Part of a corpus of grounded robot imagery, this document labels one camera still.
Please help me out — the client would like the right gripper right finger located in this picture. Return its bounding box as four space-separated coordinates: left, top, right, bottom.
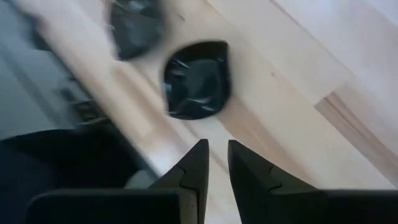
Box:
227 139 398 224

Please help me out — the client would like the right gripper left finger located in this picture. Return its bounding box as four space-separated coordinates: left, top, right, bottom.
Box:
24 138 210 224

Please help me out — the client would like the black leaf mini plate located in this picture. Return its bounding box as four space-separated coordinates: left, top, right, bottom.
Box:
161 39 233 121
108 0 165 62

